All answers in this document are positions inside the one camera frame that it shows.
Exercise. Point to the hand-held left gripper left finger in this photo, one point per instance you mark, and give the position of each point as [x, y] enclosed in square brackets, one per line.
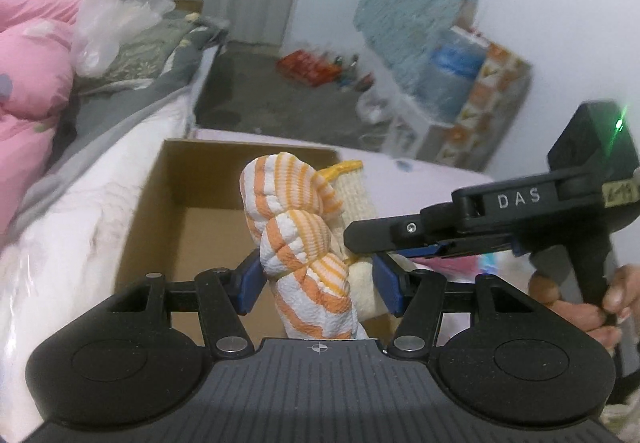
[248, 285]

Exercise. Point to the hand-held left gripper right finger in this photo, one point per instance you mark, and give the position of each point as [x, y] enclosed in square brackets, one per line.
[387, 285]

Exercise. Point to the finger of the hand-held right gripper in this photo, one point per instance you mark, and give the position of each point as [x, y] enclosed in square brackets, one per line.
[425, 251]
[385, 233]

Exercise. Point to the cream knitted cloth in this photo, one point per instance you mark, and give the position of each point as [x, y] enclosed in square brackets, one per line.
[355, 203]

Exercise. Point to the orange white striped sock roll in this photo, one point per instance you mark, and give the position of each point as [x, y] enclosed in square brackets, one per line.
[295, 243]

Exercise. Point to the cardboard box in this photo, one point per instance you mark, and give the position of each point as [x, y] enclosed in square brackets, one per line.
[200, 233]

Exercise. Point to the person's right hand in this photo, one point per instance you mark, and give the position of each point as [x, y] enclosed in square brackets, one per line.
[585, 320]

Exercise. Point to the orange patterned carton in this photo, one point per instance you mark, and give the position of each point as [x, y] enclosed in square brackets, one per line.
[495, 98]

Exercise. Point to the white plastic bag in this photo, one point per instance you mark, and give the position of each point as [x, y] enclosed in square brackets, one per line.
[372, 108]

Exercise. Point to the blue water jug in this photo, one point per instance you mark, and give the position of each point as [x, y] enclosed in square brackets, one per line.
[450, 73]

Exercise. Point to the small dark bottle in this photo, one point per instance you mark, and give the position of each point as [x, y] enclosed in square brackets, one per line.
[356, 63]
[341, 60]

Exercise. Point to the red snack packets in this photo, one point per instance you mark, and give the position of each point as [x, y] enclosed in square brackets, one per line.
[305, 65]

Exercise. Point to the grey blanket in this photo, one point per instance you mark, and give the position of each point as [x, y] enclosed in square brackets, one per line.
[115, 118]

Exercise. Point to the grey patterned pillow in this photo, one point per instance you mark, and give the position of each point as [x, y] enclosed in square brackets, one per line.
[145, 48]

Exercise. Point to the brown cardboard piece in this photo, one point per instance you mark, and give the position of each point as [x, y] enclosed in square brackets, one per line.
[192, 5]

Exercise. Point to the clear plastic bag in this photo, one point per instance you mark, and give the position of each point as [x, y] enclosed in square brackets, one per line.
[100, 33]

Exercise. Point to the pink quilt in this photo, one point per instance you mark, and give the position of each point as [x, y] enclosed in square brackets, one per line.
[30, 73]

